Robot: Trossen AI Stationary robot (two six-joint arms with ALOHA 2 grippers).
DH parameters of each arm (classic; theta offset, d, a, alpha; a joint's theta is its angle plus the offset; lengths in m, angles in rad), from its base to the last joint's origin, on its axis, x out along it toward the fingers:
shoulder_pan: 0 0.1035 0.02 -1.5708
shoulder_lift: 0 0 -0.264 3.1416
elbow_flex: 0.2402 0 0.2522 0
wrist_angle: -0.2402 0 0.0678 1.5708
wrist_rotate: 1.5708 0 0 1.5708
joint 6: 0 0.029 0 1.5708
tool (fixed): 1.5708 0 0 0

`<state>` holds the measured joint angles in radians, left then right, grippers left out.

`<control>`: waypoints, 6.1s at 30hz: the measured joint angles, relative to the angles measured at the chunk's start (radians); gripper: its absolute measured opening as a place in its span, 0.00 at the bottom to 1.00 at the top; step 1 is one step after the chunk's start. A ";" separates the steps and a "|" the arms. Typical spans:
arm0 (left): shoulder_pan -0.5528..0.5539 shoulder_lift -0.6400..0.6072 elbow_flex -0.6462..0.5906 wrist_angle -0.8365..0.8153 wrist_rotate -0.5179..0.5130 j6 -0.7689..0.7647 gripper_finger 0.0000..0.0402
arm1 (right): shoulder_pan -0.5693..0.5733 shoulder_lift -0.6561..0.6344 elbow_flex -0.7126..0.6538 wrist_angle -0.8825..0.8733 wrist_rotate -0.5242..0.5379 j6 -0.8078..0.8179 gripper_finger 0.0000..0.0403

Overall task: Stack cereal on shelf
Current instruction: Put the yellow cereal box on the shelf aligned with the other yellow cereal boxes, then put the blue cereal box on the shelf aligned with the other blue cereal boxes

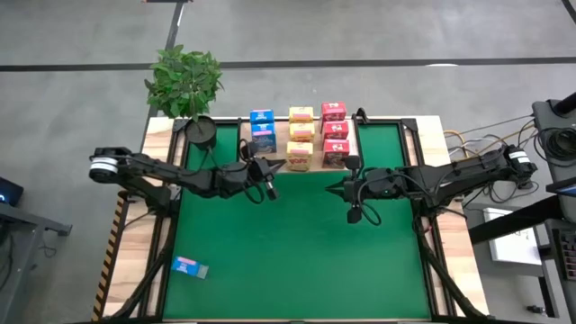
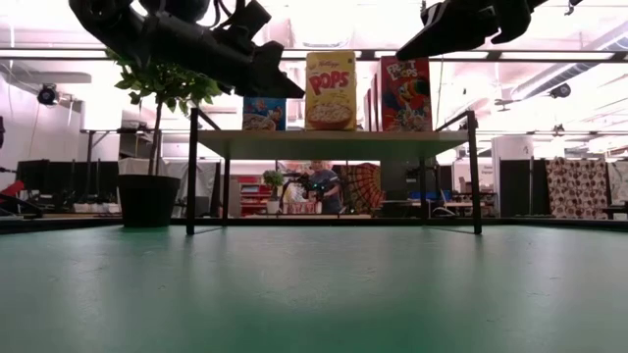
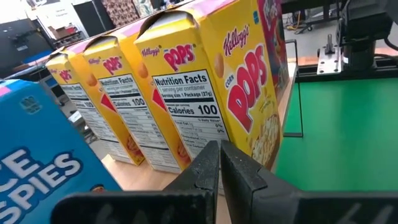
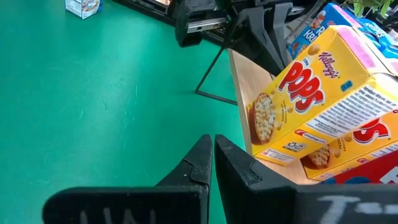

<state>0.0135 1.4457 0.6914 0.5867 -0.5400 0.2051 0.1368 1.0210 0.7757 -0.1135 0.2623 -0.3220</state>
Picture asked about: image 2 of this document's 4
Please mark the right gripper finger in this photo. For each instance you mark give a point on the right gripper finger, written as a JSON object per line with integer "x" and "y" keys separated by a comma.
{"x": 446, "y": 36}

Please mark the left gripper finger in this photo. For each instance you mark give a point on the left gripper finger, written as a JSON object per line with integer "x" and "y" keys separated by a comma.
{"x": 267, "y": 78}

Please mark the blue Rice Krispies cereal box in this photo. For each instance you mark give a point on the blue Rice Krispies cereal box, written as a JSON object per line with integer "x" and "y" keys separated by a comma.
{"x": 262, "y": 115}

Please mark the yellow Corn Pops cereal box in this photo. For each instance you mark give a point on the yellow Corn Pops cereal box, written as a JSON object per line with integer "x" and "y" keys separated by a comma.
{"x": 331, "y": 98}

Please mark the red Froot Loops cereal box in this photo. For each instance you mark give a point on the red Froot Loops cereal box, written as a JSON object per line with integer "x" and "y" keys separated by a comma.
{"x": 407, "y": 98}

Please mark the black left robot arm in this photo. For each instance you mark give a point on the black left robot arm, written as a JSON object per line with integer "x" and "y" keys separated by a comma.
{"x": 122, "y": 19}

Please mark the black spotlight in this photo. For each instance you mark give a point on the black spotlight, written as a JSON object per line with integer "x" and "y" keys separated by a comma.
{"x": 47, "y": 94}
{"x": 559, "y": 90}

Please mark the small plant in white pot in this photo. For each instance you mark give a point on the small plant in white pot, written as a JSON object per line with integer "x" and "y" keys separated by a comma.
{"x": 273, "y": 188}

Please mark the red storage rack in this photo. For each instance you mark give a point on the red storage rack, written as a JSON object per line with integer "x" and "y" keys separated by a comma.
{"x": 252, "y": 196}

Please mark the person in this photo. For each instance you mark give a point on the person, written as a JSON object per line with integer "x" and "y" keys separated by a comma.
{"x": 326, "y": 188}

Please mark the orange patterned cloth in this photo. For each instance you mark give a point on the orange patterned cloth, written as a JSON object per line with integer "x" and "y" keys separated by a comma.
{"x": 363, "y": 188}

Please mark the white pillar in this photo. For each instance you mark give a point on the white pillar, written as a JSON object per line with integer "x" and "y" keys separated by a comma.
{"x": 510, "y": 171}

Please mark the green plant in black pot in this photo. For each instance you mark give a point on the green plant in black pot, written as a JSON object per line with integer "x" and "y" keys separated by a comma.
{"x": 147, "y": 201}

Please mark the brown patterned curtain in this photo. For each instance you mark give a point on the brown patterned curtain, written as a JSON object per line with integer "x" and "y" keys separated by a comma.
{"x": 576, "y": 188}

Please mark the black partition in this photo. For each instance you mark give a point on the black partition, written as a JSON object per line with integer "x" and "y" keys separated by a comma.
{"x": 66, "y": 179}

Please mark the green table mat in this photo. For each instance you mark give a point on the green table mat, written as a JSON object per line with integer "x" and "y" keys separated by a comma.
{"x": 314, "y": 294}

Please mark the wooden shelf with black frame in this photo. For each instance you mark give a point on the wooden shelf with black frame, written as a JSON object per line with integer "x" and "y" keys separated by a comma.
{"x": 319, "y": 144}

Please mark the black table frame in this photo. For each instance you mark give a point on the black table frame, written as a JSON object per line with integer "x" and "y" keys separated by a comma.
{"x": 73, "y": 223}

